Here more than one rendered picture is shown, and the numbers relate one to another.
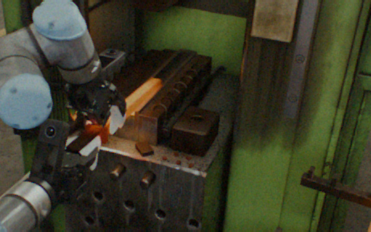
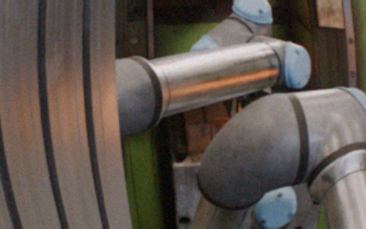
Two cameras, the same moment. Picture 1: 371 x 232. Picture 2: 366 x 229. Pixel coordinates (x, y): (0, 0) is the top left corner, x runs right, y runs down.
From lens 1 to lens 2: 0.84 m
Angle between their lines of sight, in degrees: 21
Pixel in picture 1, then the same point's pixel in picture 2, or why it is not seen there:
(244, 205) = not seen: hidden behind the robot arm
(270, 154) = not seen: hidden behind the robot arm
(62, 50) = (264, 33)
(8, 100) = (296, 60)
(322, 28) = (356, 17)
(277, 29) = (334, 19)
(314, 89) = (362, 64)
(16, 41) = (234, 28)
